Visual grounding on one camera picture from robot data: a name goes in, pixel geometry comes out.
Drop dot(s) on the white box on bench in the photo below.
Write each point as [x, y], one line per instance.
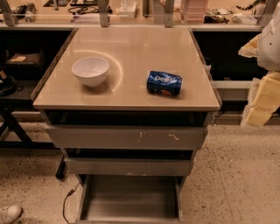
[128, 9]

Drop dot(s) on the grey drawer cabinet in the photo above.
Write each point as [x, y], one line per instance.
[131, 53]

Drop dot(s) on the black table leg frame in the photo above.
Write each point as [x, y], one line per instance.
[10, 122]

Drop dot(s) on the grey top drawer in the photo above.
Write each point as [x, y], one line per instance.
[127, 130]

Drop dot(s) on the long workbench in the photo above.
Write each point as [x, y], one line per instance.
[32, 14]

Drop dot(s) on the grey middle drawer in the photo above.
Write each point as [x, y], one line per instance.
[130, 162]

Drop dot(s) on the pink stacked trays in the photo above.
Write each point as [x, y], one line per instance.
[193, 11]

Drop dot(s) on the grey bottom drawer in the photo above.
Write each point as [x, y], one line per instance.
[130, 200]

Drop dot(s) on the grey drawer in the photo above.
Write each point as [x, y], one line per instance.
[127, 130]
[130, 162]
[130, 200]

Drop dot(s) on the white ceramic bowl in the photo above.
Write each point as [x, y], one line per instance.
[91, 71]

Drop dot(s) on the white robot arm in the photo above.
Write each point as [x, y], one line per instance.
[265, 47]

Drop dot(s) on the white sneaker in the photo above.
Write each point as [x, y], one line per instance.
[9, 214]

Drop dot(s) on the crushed blue Pepsi can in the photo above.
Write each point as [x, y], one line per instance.
[164, 83]

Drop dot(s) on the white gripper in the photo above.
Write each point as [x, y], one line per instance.
[269, 48]

